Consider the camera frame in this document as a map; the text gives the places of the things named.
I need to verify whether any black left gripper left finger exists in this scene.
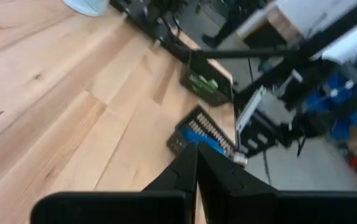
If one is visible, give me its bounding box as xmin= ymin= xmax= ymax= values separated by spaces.
xmin=143 ymin=142 xmax=199 ymax=224

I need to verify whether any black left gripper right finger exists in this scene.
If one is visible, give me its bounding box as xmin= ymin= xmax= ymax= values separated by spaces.
xmin=198 ymin=142 xmax=277 ymax=224

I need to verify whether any black mesh basket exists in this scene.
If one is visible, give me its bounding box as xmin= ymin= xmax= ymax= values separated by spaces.
xmin=166 ymin=105 xmax=249 ymax=166
xmin=179 ymin=60 xmax=234 ymax=107

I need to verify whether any silver aluminium profile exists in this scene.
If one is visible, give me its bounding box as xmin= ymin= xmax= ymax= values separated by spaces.
xmin=236 ymin=85 xmax=267 ymax=134

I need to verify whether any shelf with blue bins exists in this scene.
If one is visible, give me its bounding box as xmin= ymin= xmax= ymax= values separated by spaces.
xmin=302 ymin=70 xmax=357 ymax=147

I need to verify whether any white desk lamp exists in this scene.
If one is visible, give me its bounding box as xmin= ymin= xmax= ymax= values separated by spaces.
xmin=62 ymin=0 xmax=110 ymax=18

